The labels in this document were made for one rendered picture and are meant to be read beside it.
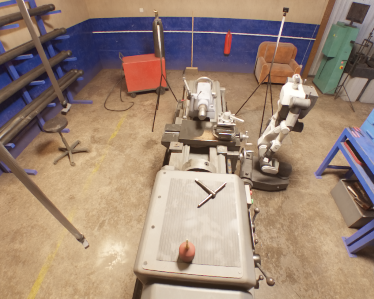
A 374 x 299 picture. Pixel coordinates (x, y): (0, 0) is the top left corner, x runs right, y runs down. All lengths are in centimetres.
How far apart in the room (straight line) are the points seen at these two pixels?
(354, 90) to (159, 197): 535
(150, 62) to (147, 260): 391
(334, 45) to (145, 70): 411
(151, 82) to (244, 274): 412
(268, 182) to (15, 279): 303
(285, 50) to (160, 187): 496
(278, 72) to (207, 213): 467
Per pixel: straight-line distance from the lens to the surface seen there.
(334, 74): 567
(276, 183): 276
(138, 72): 443
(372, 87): 604
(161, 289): 92
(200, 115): 193
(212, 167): 136
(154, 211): 99
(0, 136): 344
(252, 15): 564
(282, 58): 564
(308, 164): 349
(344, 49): 551
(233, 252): 92
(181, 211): 97
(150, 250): 91
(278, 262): 246
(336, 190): 316
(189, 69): 575
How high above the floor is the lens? 219
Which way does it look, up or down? 44 degrees down
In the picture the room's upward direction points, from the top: straight up
